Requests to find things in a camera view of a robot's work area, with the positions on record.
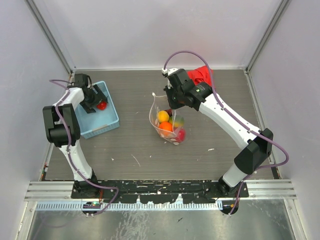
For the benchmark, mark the clear dotted zip bag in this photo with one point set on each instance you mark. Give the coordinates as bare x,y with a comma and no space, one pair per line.
159,103

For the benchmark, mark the dark red apple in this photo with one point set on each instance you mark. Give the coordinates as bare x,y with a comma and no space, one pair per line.
169,112

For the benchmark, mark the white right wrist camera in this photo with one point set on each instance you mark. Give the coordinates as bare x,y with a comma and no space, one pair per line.
167,72

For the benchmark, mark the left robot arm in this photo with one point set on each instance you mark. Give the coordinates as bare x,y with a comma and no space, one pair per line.
63,130

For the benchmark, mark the red cloth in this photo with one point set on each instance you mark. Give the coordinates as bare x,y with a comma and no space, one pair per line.
201,74

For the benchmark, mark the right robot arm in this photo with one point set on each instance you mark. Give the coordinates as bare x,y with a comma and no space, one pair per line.
255,144

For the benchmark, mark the yellow green mango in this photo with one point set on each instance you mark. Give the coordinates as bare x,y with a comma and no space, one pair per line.
177,121

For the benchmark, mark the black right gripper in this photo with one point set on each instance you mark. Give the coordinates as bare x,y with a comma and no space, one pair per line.
168,89

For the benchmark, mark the light blue plastic basket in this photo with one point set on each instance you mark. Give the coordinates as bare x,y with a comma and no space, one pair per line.
101,121

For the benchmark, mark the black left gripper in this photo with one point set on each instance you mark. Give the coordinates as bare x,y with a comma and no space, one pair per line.
99,96

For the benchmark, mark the yellow lemon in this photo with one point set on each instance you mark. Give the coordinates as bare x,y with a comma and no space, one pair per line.
163,116

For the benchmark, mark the orange fruit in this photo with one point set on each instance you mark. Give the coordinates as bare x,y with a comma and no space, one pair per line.
165,128

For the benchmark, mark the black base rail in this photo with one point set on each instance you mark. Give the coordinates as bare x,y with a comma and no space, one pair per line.
157,191

